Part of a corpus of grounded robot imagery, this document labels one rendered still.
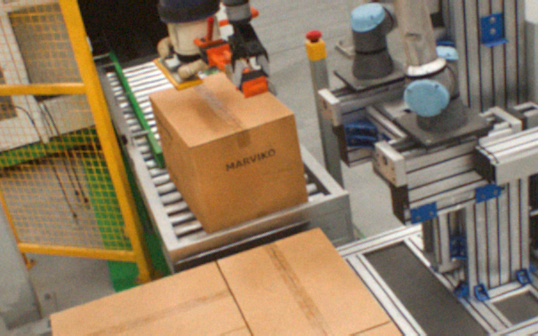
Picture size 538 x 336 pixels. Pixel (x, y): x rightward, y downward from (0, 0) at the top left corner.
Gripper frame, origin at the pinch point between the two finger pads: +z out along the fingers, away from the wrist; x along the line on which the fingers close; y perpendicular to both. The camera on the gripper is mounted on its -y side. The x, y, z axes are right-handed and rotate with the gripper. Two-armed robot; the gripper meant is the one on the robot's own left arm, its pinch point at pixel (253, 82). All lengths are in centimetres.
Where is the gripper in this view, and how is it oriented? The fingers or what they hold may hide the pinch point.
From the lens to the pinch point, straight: 235.3
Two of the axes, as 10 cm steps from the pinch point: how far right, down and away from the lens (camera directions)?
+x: -9.2, 3.0, -2.3
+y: -3.4, -4.0, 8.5
